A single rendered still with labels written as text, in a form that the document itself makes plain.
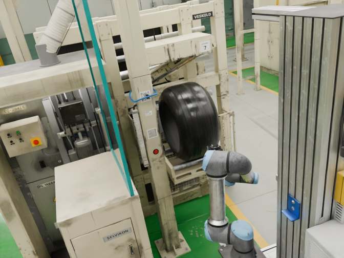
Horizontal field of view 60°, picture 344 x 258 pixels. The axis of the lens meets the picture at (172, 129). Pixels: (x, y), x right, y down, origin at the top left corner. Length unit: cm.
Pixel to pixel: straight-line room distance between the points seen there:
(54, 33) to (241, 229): 169
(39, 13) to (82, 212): 997
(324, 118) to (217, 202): 80
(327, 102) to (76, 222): 119
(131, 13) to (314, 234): 155
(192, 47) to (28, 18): 915
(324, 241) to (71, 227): 110
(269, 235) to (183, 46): 186
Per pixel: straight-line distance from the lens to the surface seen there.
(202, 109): 212
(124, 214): 159
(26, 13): 1123
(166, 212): 263
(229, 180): 199
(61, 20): 223
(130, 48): 202
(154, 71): 252
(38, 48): 226
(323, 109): 112
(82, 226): 158
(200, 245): 297
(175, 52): 240
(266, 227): 312
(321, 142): 117
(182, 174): 235
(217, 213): 172
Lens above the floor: 218
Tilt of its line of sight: 26 degrees down
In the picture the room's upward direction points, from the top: 9 degrees counter-clockwise
